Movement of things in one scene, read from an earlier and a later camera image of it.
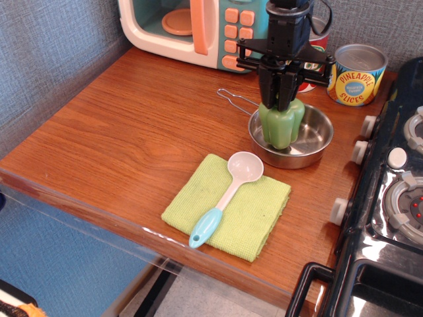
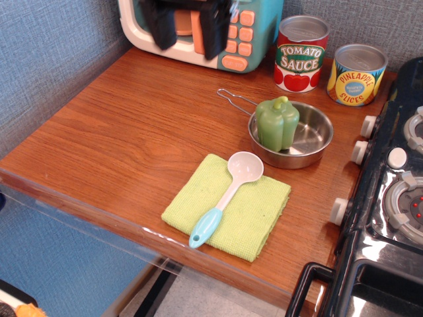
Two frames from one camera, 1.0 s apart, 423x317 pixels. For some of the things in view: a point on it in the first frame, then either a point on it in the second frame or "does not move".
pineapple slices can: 356,74 does not move
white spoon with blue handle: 242,167 does not move
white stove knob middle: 358,152 does not move
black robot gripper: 285,47 to 159,16
